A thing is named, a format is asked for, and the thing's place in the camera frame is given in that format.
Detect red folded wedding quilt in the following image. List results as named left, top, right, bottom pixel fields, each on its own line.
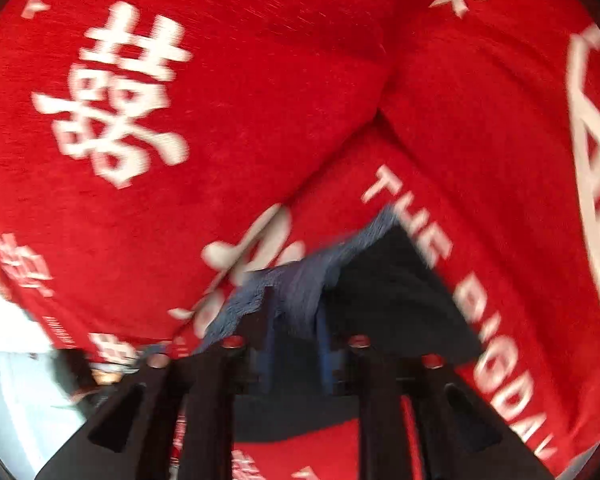
left=0, top=0, right=598, bottom=361

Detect black pants with grey trim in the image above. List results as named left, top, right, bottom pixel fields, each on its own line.
left=202, top=206, right=481, bottom=443

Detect red wedding bedspread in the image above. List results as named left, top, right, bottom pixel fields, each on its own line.
left=168, top=123, right=600, bottom=480

